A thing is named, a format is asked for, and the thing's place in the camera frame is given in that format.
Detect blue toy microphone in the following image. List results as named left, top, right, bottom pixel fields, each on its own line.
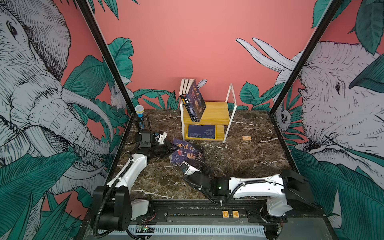
left=135, top=105, right=145, bottom=131

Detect small blue book yellow label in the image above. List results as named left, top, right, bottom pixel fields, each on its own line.
left=187, top=125, right=216, bottom=139

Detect yellow book on shelf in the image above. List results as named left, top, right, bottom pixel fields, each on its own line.
left=185, top=125, right=225, bottom=142

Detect dark brown leaning book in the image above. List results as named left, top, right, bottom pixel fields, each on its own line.
left=179, top=79, right=188, bottom=103

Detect black book white characters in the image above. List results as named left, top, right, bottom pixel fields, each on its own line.
left=183, top=83, right=195, bottom=122

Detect right black frame post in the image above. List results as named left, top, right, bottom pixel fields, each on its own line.
left=269, top=0, right=343, bottom=115

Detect black microphone stand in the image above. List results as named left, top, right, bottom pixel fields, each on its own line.
left=135, top=117, right=143, bottom=142

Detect black front rail base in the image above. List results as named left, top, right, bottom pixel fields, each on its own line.
left=74, top=198, right=340, bottom=240

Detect purple portrait book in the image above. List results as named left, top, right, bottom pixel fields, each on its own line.
left=185, top=79, right=206, bottom=122
left=170, top=138, right=205, bottom=169

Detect black frame post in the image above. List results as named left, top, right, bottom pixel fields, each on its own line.
left=76, top=0, right=136, bottom=116
left=269, top=0, right=343, bottom=115

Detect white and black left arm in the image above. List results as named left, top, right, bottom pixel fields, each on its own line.
left=90, top=115, right=179, bottom=239

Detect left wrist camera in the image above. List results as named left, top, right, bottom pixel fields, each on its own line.
left=155, top=131, right=167, bottom=145

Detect white wooden two-tier shelf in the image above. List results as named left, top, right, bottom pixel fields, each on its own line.
left=180, top=84, right=237, bottom=143

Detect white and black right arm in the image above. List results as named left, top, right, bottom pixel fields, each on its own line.
left=181, top=164, right=317, bottom=217

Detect left black frame post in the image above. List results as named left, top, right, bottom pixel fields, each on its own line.
left=76, top=0, right=136, bottom=116

